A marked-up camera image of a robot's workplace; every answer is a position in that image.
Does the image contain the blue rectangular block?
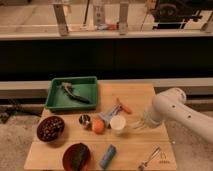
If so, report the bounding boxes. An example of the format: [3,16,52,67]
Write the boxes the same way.
[99,145,116,169]

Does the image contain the orange fruit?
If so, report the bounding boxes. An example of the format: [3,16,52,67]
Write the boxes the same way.
[92,119,105,134]

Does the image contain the yellow banana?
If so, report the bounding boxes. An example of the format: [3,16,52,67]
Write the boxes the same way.
[131,120,146,130]

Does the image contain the green plastic tray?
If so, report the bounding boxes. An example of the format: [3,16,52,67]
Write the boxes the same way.
[45,76,98,112]

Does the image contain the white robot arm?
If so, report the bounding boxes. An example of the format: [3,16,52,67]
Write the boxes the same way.
[143,88,213,144]

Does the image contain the dark purple bowl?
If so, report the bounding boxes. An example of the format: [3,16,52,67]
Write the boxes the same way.
[37,116,65,142]

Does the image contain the orange carrot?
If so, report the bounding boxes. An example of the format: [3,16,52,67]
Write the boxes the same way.
[116,98,132,114]

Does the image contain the red bowl with dark contents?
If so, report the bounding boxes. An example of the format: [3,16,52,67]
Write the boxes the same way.
[62,143,91,171]

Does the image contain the white cup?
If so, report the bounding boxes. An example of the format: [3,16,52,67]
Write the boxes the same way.
[110,115,126,134]

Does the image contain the dark garlic press tool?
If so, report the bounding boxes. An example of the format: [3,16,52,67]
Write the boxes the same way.
[61,82,90,104]

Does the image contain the small dark metallic ball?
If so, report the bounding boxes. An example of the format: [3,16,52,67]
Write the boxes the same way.
[79,114,91,129]

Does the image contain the wooden board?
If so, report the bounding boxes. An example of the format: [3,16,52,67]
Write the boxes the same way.
[24,83,177,171]

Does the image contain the light blue scoop utensil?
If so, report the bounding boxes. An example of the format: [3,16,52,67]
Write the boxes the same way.
[98,104,121,127]

